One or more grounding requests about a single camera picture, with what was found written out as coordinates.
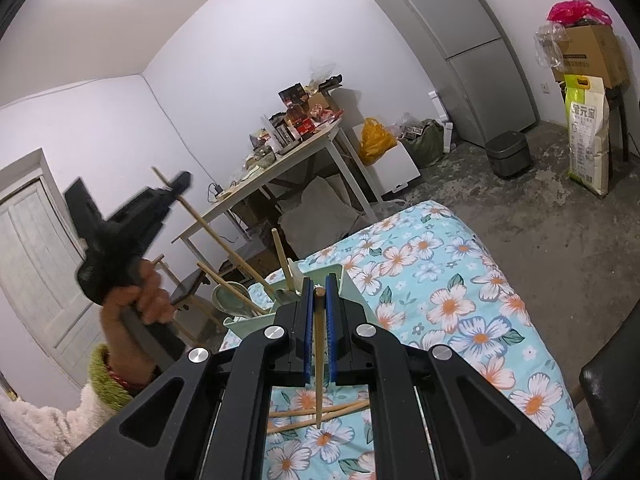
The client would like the white narrow appliance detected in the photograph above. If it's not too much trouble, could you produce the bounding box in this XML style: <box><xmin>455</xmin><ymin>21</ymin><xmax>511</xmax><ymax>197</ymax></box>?
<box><xmin>429</xmin><ymin>90</ymin><xmax>453</xmax><ymax>153</ymax></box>

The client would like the white door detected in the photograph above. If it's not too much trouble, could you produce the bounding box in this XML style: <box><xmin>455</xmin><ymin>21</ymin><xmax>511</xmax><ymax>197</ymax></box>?
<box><xmin>0</xmin><ymin>149</ymin><xmax>108</xmax><ymax>391</ymax></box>

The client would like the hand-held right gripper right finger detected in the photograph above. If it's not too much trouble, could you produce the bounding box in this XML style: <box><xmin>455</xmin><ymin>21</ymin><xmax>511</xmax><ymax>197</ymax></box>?
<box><xmin>325</xmin><ymin>272</ymin><xmax>584</xmax><ymax>480</ymax></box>

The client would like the silver refrigerator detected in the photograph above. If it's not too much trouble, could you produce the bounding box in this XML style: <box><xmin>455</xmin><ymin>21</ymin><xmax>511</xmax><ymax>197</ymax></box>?
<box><xmin>370</xmin><ymin>0</ymin><xmax>538</xmax><ymax>148</ymax></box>

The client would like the grey pillow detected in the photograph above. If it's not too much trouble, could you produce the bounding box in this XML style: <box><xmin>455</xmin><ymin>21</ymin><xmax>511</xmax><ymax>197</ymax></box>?
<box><xmin>277</xmin><ymin>177</ymin><xmax>361</xmax><ymax>256</ymax></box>

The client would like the green utensil holder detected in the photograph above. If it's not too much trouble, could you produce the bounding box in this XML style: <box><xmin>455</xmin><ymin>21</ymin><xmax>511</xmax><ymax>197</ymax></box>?
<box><xmin>221</xmin><ymin>262</ymin><xmax>373</xmax><ymax>361</ymax></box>

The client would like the yellow plastic bag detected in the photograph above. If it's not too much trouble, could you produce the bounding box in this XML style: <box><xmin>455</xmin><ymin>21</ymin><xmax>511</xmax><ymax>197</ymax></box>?
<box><xmin>360</xmin><ymin>117</ymin><xmax>398</xmax><ymax>166</ymax></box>

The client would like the wooden chopstick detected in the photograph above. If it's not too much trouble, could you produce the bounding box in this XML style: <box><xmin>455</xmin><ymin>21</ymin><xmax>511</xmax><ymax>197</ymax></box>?
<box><xmin>270</xmin><ymin>407</ymin><xmax>351</xmax><ymax>419</ymax></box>
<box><xmin>196</xmin><ymin>261</ymin><xmax>268</xmax><ymax>315</ymax></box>
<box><xmin>267</xmin><ymin>400</ymin><xmax>371</xmax><ymax>433</ymax></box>
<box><xmin>313</xmin><ymin>286</ymin><xmax>326</xmax><ymax>430</ymax></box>
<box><xmin>151</xmin><ymin>166</ymin><xmax>277</xmax><ymax>302</ymax></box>

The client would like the clear plastic bag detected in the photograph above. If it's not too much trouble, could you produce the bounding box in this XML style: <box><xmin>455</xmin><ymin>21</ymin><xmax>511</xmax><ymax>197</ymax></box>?
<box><xmin>534</xmin><ymin>22</ymin><xmax>571</xmax><ymax>68</ymax></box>

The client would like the pink plastic bag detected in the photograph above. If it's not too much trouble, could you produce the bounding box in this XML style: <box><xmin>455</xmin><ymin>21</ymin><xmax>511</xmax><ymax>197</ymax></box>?
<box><xmin>546</xmin><ymin>0</ymin><xmax>613</xmax><ymax>28</ymax></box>

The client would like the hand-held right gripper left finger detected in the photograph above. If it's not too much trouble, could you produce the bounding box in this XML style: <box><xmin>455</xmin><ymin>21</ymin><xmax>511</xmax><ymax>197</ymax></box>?
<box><xmin>54</xmin><ymin>275</ymin><xmax>316</xmax><ymax>480</ymax></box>

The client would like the olive green bag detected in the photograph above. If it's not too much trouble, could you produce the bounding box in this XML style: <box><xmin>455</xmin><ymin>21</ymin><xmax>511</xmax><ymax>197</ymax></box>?
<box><xmin>400</xmin><ymin>120</ymin><xmax>446</xmax><ymax>168</ymax></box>

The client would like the wooden chair black seat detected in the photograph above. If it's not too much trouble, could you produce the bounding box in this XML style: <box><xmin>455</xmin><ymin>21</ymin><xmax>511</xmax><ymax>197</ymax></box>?
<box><xmin>570</xmin><ymin>345</ymin><xmax>640</xmax><ymax>466</ymax></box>
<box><xmin>150</xmin><ymin>254</ymin><xmax>228</xmax><ymax>348</ymax></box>

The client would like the person's left forearm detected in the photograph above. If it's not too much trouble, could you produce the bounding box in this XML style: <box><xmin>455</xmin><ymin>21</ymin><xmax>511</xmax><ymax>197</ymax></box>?
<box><xmin>0</xmin><ymin>344</ymin><xmax>162</xmax><ymax>473</ymax></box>

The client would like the red label bottle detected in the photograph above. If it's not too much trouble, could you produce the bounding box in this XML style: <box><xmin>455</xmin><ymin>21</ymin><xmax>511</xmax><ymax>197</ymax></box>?
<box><xmin>287</xmin><ymin>105</ymin><xmax>313</xmax><ymax>136</ymax></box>

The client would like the white desk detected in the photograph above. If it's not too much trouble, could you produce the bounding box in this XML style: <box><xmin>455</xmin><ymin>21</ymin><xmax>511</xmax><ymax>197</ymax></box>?
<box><xmin>172</xmin><ymin>122</ymin><xmax>381</xmax><ymax>281</ymax></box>

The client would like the floral blue tablecloth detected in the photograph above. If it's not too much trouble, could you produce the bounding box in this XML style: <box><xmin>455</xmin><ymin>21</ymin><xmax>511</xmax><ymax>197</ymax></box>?
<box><xmin>217</xmin><ymin>200</ymin><xmax>593</xmax><ymax>480</ymax></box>

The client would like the red bead bracelet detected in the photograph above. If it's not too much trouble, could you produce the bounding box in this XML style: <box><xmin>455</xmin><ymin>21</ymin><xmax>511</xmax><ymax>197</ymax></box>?
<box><xmin>104</xmin><ymin>350</ymin><xmax>153</xmax><ymax>391</ymax></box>

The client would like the white panel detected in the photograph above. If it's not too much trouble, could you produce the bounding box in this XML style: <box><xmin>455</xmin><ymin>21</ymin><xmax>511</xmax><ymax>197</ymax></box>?
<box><xmin>352</xmin><ymin>122</ymin><xmax>421</xmax><ymax>196</ymax></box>

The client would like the person's left hand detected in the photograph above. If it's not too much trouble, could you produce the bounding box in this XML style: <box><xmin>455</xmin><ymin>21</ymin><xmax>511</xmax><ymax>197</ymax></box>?
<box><xmin>101</xmin><ymin>260</ymin><xmax>176</xmax><ymax>363</ymax></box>

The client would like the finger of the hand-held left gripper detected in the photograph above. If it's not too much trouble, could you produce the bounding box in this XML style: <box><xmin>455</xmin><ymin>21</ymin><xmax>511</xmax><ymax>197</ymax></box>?
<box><xmin>167</xmin><ymin>170</ymin><xmax>194</xmax><ymax>196</ymax></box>

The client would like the dark grey lidded bin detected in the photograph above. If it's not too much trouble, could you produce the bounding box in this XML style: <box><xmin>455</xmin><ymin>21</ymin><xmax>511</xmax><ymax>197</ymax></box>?
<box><xmin>486</xmin><ymin>131</ymin><xmax>531</xmax><ymax>179</ymax></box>

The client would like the printed cardboard box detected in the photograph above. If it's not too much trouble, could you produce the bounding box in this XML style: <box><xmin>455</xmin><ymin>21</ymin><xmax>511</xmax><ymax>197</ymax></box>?
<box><xmin>552</xmin><ymin>25</ymin><xmax>630</xmax><ymax>88</ymax></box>

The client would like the yellow-green rice bag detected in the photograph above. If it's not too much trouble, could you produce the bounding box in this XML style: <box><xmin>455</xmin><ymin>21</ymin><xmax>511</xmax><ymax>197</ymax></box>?
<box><xmin>564</xmin><ymin>74</ymin><xmax>612</xmax><ymax>198</ymax></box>

